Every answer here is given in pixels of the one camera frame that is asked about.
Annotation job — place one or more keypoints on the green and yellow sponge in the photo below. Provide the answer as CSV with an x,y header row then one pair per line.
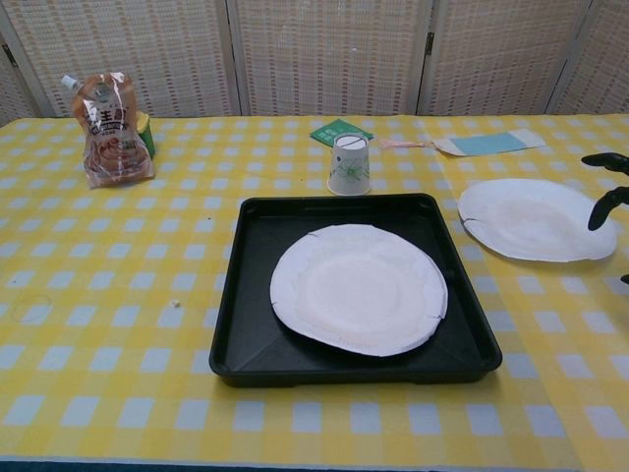
x,y
146,133

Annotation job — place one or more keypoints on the pink bookmark tassel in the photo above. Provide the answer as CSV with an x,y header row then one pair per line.
x,y
403,143

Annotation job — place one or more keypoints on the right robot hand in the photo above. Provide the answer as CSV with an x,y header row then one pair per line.
x,y
604,161

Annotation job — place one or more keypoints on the white paper plate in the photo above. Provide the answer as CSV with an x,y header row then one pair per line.
x,y
516,216
354,290

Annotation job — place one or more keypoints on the cream bookmark with blue panel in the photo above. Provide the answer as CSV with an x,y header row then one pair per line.
x,y
486,143

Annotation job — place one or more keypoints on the brown sauce spout pouch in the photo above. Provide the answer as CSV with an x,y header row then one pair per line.
x,y
115,142

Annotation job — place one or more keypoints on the upturned floral paper cup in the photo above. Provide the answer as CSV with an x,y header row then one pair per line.
x,y
349,167

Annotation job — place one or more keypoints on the black square plastic tray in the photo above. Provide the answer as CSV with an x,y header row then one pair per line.
x,y
245,319

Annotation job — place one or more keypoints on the yellow checked tablecloth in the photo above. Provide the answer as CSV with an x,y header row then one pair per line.
x,y
565,344
123,270

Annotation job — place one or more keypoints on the green foil packet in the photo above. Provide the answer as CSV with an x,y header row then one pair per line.
x,y
325,132

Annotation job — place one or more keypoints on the woven folding screen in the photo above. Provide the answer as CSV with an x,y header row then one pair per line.
x,y
319,59

